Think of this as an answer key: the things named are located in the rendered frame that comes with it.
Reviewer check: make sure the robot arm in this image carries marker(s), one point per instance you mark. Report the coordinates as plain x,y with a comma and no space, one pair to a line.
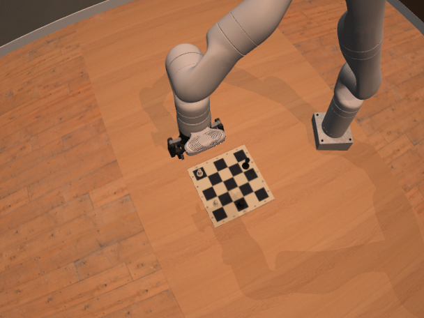
360,35

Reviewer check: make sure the black and tan chessboard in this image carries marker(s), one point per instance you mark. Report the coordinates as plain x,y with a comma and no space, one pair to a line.
226,181

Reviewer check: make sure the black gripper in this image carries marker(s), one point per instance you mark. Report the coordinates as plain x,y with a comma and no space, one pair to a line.
176,146

